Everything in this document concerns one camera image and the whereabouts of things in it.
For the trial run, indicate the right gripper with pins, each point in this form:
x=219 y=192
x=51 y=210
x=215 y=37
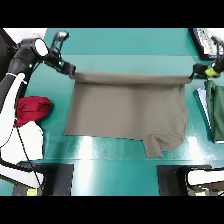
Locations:
x=199 y=70

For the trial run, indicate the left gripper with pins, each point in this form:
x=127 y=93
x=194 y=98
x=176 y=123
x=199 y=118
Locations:
x=66 y=68

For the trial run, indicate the taupe T-shirt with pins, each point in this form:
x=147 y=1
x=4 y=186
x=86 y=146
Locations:
x=126 y=110

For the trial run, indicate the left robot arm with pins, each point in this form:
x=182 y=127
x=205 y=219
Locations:
x=10 y=100

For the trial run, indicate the green garment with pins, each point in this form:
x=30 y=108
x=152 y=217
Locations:
x=217 y=113

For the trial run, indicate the red garment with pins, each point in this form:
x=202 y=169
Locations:
x=32 y=108

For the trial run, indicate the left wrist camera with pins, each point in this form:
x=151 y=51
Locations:
x=62 y=35

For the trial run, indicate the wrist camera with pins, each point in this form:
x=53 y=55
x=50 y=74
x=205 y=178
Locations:
x=217 y=42
x=62 y=35

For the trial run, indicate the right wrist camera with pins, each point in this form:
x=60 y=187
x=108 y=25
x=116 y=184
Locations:
x=217 y=42

